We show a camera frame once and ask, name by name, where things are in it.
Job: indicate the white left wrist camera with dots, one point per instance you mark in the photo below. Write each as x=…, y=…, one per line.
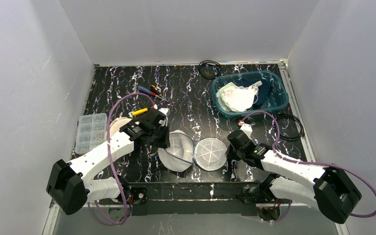
x=165, y=111

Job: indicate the white mesh bag blue trim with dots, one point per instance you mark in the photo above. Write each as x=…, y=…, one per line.
x=209, y=154

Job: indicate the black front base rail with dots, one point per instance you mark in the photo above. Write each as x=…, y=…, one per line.
x=242, y=198

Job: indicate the blue handled screwdriver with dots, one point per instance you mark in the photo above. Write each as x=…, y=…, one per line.
x=146, y=91

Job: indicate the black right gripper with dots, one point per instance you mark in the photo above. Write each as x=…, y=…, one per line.
x=232, y=152

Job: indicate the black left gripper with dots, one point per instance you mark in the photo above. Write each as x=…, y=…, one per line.
x=161, y=136

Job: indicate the dark blue bra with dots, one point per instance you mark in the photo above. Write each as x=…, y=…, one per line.
x=263, y=88

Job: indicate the yellow handled screwdriver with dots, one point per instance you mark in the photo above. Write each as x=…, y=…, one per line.
x=135, y=113

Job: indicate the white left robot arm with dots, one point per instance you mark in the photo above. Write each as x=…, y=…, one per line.
x=71, y=184

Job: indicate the white bra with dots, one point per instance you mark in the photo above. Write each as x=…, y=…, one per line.
x=234, y=98

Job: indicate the black orange handled screwdriver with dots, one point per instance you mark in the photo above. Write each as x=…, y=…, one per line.
x=157, y=93

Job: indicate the clear plastic screw box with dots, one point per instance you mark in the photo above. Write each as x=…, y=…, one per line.
x=91, y=130

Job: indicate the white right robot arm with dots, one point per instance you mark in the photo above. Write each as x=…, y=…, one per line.
x=326, y=188

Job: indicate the white mesh bag tan trim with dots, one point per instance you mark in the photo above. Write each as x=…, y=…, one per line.
x=117, y=124

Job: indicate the teal plastic bin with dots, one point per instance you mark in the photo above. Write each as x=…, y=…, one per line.
x=278, y=97

